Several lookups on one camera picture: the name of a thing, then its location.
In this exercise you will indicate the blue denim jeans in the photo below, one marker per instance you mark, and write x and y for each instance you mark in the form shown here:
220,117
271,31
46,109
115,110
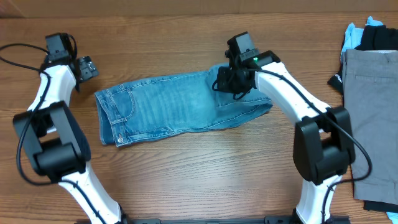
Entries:
154,108

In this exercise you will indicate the light blue garment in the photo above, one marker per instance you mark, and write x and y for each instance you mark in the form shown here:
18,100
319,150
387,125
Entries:
353,34

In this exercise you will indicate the grey trousers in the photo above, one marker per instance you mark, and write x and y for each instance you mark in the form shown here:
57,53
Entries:
370,96

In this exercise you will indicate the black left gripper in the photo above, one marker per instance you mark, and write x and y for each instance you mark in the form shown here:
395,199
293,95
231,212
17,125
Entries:
89,69

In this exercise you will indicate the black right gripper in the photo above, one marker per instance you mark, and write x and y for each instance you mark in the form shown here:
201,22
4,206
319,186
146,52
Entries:
224,79

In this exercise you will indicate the black garment with white print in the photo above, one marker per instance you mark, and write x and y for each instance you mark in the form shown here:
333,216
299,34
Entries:
378,38

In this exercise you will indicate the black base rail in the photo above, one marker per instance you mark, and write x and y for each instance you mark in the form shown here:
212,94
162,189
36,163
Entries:
217,221

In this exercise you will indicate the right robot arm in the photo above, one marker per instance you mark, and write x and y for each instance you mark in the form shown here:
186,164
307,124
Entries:
322,148

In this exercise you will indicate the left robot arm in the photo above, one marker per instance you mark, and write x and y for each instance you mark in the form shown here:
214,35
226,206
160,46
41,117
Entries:
51,138

